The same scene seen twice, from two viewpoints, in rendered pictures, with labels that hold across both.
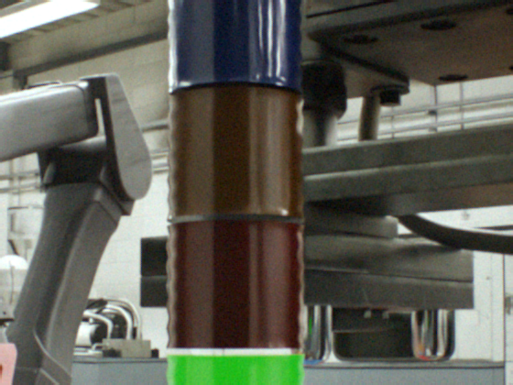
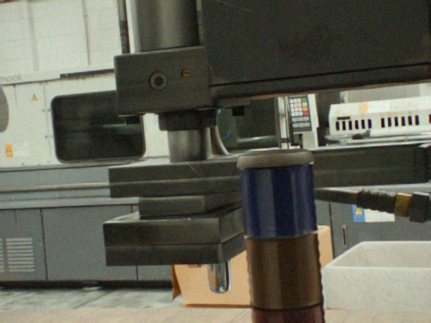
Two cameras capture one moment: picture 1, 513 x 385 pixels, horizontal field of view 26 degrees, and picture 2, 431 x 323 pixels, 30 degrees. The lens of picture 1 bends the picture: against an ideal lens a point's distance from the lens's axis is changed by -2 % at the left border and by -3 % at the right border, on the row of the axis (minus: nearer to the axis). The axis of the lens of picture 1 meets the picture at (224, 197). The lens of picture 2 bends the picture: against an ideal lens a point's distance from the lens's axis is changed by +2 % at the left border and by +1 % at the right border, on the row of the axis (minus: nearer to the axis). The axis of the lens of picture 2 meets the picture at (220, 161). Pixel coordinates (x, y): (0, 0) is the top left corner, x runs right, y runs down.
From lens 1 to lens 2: 0.21 m
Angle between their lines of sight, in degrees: 21
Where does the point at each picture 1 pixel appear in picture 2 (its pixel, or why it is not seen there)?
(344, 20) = (237, 90)
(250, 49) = (301, 216)
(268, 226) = (316, 310)
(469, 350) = (156, 150)
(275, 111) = (314, 247)
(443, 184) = not seen: hidden behind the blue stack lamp
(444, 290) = not seen: hidden behind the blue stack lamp
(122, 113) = not seen: outside the picture
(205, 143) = (282, 270)
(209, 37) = (278, 211)
